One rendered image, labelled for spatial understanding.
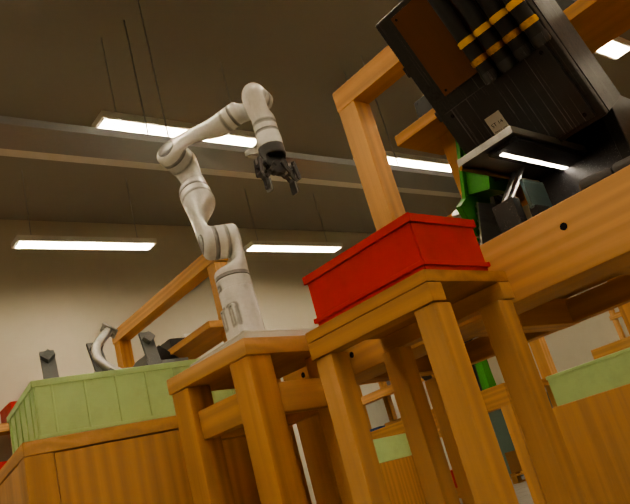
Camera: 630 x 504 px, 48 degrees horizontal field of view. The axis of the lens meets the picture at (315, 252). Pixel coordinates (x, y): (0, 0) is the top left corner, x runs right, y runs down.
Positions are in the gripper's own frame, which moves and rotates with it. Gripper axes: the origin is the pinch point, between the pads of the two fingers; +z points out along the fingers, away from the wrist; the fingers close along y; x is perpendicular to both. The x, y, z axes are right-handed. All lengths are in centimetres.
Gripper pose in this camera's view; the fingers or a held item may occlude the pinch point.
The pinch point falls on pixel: (282, 191)
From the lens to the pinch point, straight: 200.9
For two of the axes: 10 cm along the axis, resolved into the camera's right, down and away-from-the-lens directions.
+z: 2.6, 9.1, -3.2
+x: -6.2, 4.1, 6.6
